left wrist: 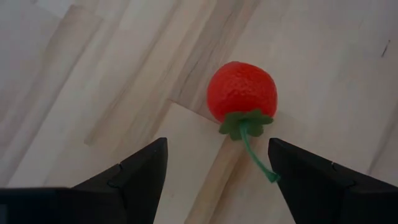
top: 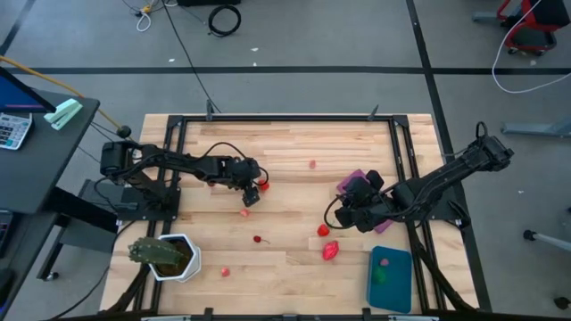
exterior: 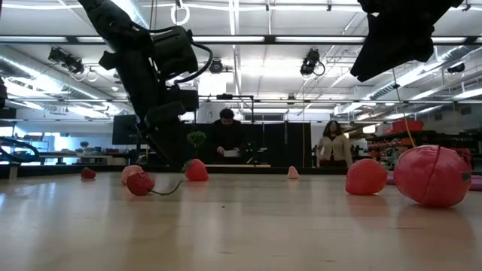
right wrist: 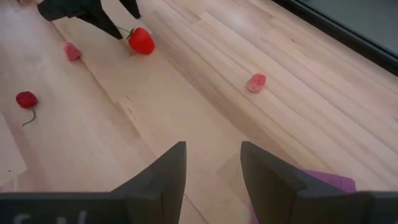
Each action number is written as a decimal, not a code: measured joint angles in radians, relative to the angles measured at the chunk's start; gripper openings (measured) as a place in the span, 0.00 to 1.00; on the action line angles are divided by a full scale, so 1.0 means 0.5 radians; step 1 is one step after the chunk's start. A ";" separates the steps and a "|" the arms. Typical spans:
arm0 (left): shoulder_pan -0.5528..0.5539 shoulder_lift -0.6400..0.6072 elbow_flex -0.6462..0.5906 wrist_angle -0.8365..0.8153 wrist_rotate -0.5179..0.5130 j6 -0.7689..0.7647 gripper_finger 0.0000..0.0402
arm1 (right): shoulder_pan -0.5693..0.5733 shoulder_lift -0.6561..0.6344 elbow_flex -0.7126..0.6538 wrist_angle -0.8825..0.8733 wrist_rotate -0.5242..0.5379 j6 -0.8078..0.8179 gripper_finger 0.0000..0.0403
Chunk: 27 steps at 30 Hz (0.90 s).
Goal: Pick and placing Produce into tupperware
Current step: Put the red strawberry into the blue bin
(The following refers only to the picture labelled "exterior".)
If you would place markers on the round black overhead camera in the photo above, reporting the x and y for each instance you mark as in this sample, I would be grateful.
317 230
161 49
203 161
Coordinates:
216 66

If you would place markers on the rig top beam with lights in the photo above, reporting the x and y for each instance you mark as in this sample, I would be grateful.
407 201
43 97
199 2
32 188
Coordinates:
269 39

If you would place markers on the person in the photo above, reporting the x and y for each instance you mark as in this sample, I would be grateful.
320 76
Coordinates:
333 147
227 133

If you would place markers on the black partition wall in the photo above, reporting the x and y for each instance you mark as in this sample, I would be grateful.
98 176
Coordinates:
275 143

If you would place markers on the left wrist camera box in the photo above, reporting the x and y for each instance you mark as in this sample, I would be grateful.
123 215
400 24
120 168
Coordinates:
175 52

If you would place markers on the orange-red toy strawberry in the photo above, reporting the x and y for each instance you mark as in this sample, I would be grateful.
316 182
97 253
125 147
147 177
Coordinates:
366 177

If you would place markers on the large pink toy tomato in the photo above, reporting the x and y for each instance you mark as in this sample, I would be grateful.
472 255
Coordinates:
433 177

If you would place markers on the small dark red berry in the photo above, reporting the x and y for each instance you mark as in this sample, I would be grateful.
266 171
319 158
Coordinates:
87 173

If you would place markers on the black frame stand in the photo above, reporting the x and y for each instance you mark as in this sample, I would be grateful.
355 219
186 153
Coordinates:
224 96

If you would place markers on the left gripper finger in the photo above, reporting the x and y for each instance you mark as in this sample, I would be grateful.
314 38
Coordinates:
167 147
150 145

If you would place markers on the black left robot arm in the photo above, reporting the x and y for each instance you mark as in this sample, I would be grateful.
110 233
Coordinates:
109 22

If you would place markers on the small pink toy piece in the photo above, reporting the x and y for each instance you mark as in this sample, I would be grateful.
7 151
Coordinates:
293 173

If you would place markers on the red strawberry with green leaf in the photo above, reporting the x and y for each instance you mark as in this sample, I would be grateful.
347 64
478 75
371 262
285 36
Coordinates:
196 171

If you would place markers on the small green potted tree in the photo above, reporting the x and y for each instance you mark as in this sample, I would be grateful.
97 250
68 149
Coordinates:
196 138

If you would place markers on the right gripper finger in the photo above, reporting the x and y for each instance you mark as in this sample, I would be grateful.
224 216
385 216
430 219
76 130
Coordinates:
373 60

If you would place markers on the red toy cherry with stem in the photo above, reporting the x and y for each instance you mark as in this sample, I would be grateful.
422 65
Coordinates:
140 184

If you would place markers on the black monitor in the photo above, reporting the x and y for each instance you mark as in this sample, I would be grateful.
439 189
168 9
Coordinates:
122 130

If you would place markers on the pale pink toy fruit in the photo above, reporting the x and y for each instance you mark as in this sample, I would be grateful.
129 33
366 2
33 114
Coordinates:
130 171

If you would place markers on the red storage bin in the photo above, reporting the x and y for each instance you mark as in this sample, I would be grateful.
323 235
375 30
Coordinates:
406 126

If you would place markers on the small black overhead camera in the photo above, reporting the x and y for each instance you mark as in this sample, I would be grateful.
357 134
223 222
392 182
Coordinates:
455 68

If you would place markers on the shelf rack with red bins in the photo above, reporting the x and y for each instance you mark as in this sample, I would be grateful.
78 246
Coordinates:
399 147

